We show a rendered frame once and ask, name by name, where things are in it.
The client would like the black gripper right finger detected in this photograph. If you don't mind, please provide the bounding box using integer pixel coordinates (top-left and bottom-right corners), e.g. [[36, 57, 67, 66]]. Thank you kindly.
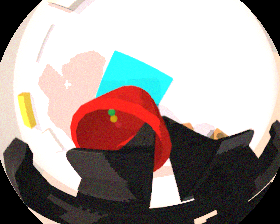
[[163, 115, 254, 202]]

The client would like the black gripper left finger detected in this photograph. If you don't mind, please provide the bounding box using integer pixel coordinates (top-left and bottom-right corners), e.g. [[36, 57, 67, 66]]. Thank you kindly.
[[65, 121, 156, 206]]

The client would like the light wooden bar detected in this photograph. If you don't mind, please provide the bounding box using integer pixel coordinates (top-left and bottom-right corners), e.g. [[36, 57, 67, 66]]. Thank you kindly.
[[183, 123, 195, 131]]

